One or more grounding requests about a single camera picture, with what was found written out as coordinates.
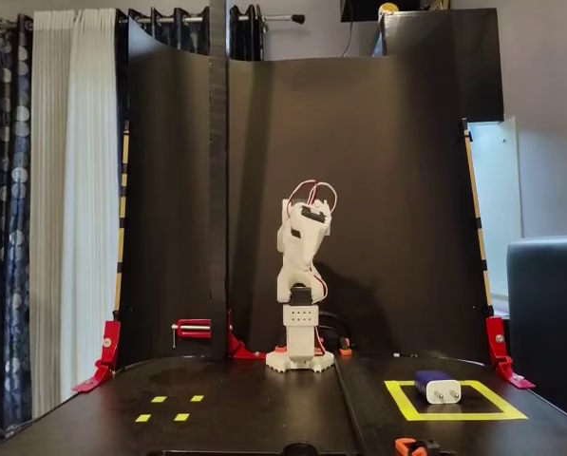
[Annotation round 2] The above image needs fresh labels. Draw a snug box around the white gripper with motor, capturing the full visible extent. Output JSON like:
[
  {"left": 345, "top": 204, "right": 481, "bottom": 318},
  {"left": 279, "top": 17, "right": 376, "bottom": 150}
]
[{"left": 281, "top": 196, "right": 335, "bottom": 277}]

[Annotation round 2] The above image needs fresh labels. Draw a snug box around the blue white charger plug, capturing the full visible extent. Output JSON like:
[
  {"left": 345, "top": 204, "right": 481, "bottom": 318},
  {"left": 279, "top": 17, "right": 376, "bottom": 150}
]
[{"left": 414, "top": 370, "right": 463, "bottom": 406}]

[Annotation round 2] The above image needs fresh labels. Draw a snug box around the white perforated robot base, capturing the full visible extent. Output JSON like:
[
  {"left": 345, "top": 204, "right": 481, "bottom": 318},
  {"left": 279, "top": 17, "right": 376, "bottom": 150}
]
[{"left": 265, "top": 350, "right": 334, "bottom": 375}]

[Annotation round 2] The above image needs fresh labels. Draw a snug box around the black backdrop sheet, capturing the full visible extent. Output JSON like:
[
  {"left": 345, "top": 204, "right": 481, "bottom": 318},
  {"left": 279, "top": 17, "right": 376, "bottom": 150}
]
[{"left": 120, "top": 7, "right": 506, "bottom": 370}]

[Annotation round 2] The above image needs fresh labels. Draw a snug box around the red screw clamp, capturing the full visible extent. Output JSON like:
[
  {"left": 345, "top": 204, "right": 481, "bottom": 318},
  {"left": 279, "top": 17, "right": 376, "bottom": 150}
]
[{"left": 171, "top": 308, "right": 268, "bottom": 362}]

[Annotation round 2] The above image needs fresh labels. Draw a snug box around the yellow black striped stick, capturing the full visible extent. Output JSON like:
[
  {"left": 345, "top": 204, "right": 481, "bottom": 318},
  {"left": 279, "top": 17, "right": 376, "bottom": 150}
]
[
  {"left": 115, "top": 121, "right": 131, "bottom": 324},
  {"left": 462, "top": 117, "right": 497, "bottom": 319}
]

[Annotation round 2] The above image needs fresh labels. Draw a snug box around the white cabinet door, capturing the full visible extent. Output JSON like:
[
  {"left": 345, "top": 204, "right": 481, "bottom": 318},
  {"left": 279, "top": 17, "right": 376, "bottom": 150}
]
[{"left": 467, "top": 116, "right": 524, "bottom": 305}]

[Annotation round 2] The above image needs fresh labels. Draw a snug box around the yellow tape square outline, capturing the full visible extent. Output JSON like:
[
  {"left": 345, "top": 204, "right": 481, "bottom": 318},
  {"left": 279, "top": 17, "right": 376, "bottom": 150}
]
[{"left": 384, "top": 379, "right": 529, "bottom": 423}]

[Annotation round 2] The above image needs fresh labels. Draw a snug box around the large black orange bar clamp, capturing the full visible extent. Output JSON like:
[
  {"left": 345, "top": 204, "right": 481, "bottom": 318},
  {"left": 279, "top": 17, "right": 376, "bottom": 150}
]
[{"left": 394, "top": 437, "right": 441, "bottom": 456}]

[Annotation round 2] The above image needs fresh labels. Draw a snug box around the silver curtain rod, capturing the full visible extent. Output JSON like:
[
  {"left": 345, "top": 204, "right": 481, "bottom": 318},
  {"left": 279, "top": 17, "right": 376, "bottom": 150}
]
[{"left": 135, "top": 13, "right": 307, "bottom": 26}]

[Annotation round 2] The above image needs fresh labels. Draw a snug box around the white pleated curtain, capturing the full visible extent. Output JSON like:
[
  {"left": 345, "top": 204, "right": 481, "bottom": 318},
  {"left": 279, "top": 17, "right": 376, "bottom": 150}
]
[{"left": 29, "top": 9, "right": 123, "bottom": 419}]

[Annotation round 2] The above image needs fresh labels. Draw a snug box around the dark grommet curtain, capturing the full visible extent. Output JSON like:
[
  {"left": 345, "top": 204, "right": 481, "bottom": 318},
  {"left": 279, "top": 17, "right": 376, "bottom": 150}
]
[{"left": 116, "top": 4, "right": 265, "bottom": 62}]

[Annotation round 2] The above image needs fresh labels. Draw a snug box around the dark blue armchair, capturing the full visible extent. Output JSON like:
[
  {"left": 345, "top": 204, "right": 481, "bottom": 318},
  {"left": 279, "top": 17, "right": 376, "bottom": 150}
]
[{"left": 506, "top": 236, "right": 567, "bottom": 424}]

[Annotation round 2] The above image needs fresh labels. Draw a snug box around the dark blue patterned curtain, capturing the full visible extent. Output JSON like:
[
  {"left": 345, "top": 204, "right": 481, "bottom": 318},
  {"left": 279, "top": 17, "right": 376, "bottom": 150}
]
[{"left": 0, "top": 13, "right": 33, "bottom": 428}]

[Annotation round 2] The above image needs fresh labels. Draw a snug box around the thin servo wire bundle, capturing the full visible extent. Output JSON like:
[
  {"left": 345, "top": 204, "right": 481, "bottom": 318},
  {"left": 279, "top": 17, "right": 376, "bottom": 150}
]
[{"left": 286, "top": 180, "right": 337, "bottom": 215}]

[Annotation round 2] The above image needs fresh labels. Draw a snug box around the black power cable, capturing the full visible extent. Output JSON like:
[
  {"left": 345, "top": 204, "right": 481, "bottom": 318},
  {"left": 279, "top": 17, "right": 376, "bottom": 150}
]
[{"left": 316, "top": 311, "right": 363, "bottom": 355}]

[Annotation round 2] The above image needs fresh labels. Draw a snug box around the red corner clamp bracket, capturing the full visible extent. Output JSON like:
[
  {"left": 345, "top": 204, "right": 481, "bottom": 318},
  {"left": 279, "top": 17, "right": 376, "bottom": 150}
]
[
  {"left": 485, "top": 316, "right": 536, "bottom": 391},
  {"left": 72, "top": 321, "right": 122, "bottom": 394}
]

